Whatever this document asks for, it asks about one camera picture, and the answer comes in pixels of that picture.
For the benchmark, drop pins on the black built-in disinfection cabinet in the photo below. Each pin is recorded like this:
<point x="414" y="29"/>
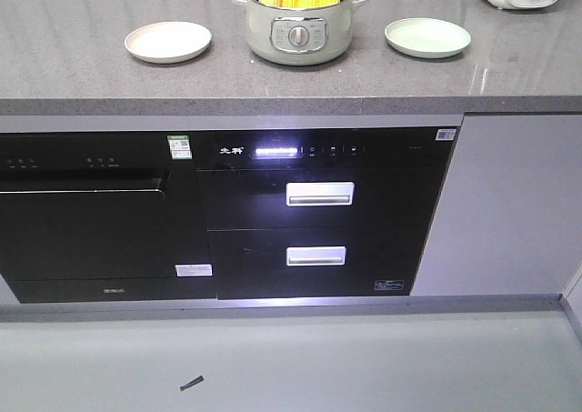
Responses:
<point x="319" y="212"/>

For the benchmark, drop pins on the green electric cooking pot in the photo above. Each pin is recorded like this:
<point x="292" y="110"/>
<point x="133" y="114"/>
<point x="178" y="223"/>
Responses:
<point x="309" y="36"/>

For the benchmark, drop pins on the beige round plate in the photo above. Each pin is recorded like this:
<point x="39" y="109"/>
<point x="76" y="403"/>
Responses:
<point x="168" y="42"/>

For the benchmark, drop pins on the light green round plate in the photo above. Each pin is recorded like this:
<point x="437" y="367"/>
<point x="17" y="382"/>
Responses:
<point x="427" y="38"/>

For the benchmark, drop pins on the black tape strip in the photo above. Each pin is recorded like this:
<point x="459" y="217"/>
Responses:
<point x="191" y="383"/>

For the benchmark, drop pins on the black built-in dishwasher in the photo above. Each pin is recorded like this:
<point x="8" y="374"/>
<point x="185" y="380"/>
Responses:
<point x="95" y="217"/>

